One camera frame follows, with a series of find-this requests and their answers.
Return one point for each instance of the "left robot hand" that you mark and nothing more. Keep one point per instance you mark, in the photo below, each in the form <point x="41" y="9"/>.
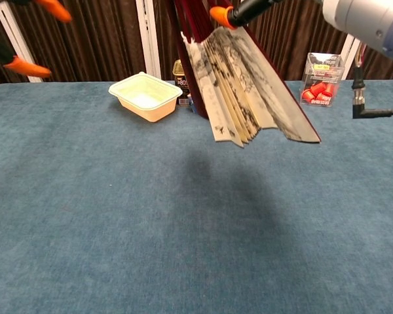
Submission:
<point x="29" y="68"/>

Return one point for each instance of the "right lavender robot arm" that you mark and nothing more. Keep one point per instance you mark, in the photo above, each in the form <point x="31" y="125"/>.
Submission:
<point x="363" y="23"/>

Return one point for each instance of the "white plastic food tray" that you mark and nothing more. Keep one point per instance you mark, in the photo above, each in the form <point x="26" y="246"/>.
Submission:
<point x="145" y="96"/>

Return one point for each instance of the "blue felt table cover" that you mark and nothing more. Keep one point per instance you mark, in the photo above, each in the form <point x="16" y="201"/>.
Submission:
<point x="118" y="212"/>

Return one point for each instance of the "white frame post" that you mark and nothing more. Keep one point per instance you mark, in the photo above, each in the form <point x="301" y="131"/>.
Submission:
<point x="18" y="39"/>
<point x="348" y="62"/>
<point x="148" y="39"/>

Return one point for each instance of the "red ribbed paper folding fan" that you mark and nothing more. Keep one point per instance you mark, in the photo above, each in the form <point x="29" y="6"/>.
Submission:
<point x="235" y="81"/>

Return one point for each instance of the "clear box with red caps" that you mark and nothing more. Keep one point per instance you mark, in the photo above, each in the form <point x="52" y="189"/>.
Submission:
<point x="321" y="81"/>

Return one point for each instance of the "dark can with gold lid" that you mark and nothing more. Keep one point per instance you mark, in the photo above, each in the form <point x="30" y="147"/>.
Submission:
<point x="180" y="81"/>

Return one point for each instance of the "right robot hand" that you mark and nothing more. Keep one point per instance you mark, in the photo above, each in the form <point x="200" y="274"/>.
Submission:
<point x="245" y="11"/>

